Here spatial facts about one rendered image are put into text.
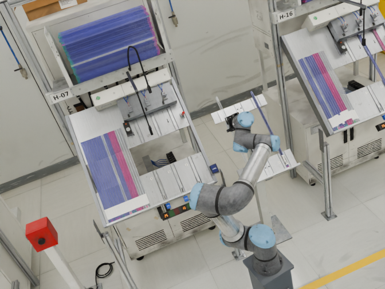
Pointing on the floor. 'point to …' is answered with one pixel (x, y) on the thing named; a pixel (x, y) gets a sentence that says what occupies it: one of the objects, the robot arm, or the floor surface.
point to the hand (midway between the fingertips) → (231, 129)
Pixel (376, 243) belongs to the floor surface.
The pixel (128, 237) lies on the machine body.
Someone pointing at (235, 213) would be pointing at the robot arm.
